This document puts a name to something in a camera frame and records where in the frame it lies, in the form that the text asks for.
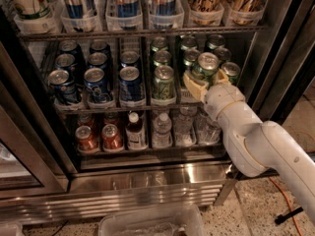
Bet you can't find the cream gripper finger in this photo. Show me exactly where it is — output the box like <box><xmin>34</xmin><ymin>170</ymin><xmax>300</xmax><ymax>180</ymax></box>
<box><xmin>183</xmin><ymin>71</ymin><xmax>209</xmax><ymax>102</ymax></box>
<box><xmin>213</xmin><ymin>69</ymin><xmax>230</xmax><ymax>85</ymax></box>

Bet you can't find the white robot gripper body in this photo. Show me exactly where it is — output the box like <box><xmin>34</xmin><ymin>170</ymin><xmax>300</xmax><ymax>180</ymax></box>
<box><xmin>204</xmin><ymin>84</ymin><xmax>245</xmax><ymax>120</ymax></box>

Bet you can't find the green can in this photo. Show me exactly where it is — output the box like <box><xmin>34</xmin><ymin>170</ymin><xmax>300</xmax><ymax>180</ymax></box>
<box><xmin>192</xmin><ymin>52</ymin><xmax>220</xmax><ymax>85</ymax></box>
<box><xmin>150</xmin><ymin>36</ymin><xmax>169</xmax><ymax>53</ymax></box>
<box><xmin>179</xmin><ymin>35</ymin><xmax>198</xmax><ymax>52</ymax></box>
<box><xmin>183</xmin><ymin>48</ymin><xmax>200</xmax><ymax>70</ymax></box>
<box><xmin>204</xmin><ymin>34</ymin><xmax>225</xmax><ymax>52</ymax></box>
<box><xmin>214</xmin><ymin>47</ymin><xmax>231</xmax><ymax>64</ymax></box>
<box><xmin>220</xmin><ymin>62</ymin><xmax>241</xmax><ymax>85</ymax></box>
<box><xmin>153</xmin><ymin>50</ymin><xmax>172</xmax><ymax>69</ymax></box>
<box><xmin>153</xmin><ymin>65</ymin><xmax>175</xmax><ymax>100</ymax></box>

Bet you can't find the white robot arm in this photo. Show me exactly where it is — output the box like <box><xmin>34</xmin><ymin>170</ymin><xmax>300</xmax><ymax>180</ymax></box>
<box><xmin>183</xmin><ymin>72</ymin><xmax>315</xmax><ymax>223</ymax></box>

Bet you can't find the blue can front right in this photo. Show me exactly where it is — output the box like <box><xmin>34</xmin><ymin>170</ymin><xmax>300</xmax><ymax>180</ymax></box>
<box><xmin>119</xmin><ymin>66</ymin><xmax>144</xmax><ymax>101</ymax></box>

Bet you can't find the red can back right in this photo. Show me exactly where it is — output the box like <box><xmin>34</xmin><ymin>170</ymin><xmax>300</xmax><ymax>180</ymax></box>
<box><xmin>103</xmin><ymin>113</ymin><xmax>119</xmax><ymax>127</ymax></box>

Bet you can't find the red can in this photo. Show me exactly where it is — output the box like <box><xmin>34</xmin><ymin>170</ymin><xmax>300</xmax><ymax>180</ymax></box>
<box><xmin>78</xmin><ymin>114</ymin><xmax>95</xmax><ymax>128</ymax></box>
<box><xmin>103</xmin><ymin>113</ymin><xmax>119</xmax><ymax>127</ymax></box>
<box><xmin>75</xmin><ymin>126</ymin><xmax>98</xmax><ymax>152</ymax></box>
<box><xmin>101</xmin><ymin>124</ymin><xmax>123</xmax><ymax>149</ymax></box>

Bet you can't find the blue can front middle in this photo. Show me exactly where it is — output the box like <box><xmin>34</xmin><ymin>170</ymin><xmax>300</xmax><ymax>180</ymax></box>
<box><xmin>84</xmin><ymin>68</ymin><xmax>112</xmax><ymax>103</ymax></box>

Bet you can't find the red can front right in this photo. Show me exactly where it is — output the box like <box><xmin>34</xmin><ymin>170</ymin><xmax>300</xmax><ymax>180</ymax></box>
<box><xmin>101</xmin><ymin>124</ymin><xmax>123</xmax><ymax>149</ymax></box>

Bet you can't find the stainless steel fridge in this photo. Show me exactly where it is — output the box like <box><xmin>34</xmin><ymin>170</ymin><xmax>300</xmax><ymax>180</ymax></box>
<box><xmin>1</xmin><ymin>0</ymin><xmax>314</xmax><ymax>223</ymax></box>

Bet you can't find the blue can back middle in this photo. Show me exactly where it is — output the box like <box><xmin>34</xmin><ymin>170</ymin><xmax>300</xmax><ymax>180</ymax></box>
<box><xmin>90</xmin><ymin>40</ymin><xmax>111</xmax><ymax>57</ymax></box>

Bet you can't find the red can back left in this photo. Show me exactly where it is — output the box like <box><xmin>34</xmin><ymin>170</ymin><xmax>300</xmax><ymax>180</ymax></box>
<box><xmin>78</xmin><ymin>114</ymin><xmax>95</xmax><ymax>128</ymax></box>

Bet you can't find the blue silver tall can middle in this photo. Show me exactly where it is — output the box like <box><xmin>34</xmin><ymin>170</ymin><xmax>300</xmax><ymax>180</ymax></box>
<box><xmin>112</xmin><ymin>0</ymin><xmax>142</xmax><ymax>19</ymax></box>

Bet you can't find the red can front left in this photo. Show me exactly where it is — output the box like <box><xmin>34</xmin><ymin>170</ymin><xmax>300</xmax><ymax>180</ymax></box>
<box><xmin>75</xmin><ymin>126</ymin><xmax>98</xmax><ymax>152</ymax></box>

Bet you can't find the blue can front left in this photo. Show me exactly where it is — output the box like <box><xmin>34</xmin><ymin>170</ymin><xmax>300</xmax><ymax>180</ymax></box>
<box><xmin>48</xmin><ymin>69</ymin><xmax>81</xmax><ymax>105</ymax></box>

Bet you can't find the blue can back left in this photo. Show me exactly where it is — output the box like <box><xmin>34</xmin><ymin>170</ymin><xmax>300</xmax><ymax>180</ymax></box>
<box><xmin>59</xmin><ymin>40</ymin><xmax>86</xmax><ymax>69</ymax></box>

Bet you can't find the white tall can top shelf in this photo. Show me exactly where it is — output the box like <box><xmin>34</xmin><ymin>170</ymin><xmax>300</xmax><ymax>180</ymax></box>
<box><xmin>11</xmin><ymin>0</ymin><xmax>52</xmax><ymax>20</ymax></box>

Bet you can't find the clear water bottle right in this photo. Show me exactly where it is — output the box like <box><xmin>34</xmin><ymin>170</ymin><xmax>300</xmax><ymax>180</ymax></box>
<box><xmin>197</xmin><ymin>111</ymin><xmax>221</xmax><ymax>145</ymax></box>

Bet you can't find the clear water bottle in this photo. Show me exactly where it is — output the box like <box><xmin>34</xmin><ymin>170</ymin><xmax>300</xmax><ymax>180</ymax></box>
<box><xmin>153</xmin><ymin>112</ymin><xmax>172</xmax><ymax>148</ymax></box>
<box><xmin>197</xmin><ymin>111</ymin><xmax>221</xmax><ymax>145</ymax></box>

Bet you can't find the clear water bottle left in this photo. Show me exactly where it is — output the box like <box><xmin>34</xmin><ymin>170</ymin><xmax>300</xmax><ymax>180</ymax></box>
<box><xmin>153</xmin><ymin>112</ymin><xmax>172</xmax><ymax>148</ymax></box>

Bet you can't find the brown drink bottle white cap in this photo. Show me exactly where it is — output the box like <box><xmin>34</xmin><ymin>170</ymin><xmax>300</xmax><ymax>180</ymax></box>
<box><xmin>126</xmin><ymin>112</ymin><xmax>147</xmax><ymax>150</ymax></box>

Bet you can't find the clear plastic bin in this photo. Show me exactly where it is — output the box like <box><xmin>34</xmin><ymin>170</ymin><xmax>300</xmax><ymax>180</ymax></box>
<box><xmin>98</xmin><ymin>204</ymin><xmax>206</xmax><ymax>236</ymax></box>

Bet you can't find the black tripod leg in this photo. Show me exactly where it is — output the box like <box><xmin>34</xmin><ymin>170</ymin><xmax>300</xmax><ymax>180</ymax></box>
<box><xmin>275</xmin><ymin>206</ymin><xmax>303</xmax><ymax>225</ymax></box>

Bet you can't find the orange cable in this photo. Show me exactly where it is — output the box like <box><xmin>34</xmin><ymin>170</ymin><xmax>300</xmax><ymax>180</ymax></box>
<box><xmin>268</xmin><ymin>176</ymin><xmax>303</xmax><ymax>236</ymax></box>

